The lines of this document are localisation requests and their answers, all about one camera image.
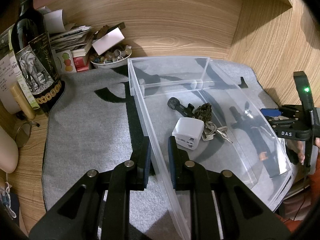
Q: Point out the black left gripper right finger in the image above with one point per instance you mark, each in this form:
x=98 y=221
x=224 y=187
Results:
x=221 y=205

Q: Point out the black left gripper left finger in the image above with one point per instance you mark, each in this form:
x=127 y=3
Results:
x=97 y=206

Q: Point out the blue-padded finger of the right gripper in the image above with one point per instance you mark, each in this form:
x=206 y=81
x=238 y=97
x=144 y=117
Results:
x=284 y=110
x=284 y=122

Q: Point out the white travel power adapter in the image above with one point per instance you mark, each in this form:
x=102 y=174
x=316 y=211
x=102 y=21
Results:
x=188 y=132

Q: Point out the clear plastic organizer box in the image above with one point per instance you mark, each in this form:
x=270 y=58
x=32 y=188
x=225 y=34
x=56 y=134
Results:
x=255 y=155

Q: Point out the grey black patterned mat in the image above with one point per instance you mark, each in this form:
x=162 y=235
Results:
x=95 y=125

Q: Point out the bunch of keys with pinecone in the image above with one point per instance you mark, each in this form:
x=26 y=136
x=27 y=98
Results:
x=204 y=113

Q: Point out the red small box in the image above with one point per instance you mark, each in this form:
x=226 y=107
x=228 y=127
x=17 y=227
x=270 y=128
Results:
x=81 y=63

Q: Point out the yellow lip balm tube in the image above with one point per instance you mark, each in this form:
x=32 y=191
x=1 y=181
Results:
x=22 y=101

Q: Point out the traffic light picture card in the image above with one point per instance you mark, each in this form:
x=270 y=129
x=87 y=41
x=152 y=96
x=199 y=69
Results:
x=64 y=62

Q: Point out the white bowl of beads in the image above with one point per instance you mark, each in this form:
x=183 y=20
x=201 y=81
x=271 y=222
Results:
x=116 y=56

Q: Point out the white handwritten paper note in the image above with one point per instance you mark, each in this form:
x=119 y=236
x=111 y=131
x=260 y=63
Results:
x=7 y=78

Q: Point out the dark wine bottle elephant label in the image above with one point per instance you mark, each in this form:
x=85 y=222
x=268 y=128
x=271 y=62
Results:
x=33 y=52

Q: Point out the stack of papers and books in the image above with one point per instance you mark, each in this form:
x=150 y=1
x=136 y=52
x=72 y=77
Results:
x=67 y=36

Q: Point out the white folded card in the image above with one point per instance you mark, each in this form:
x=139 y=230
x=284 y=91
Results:
x=107 y=41

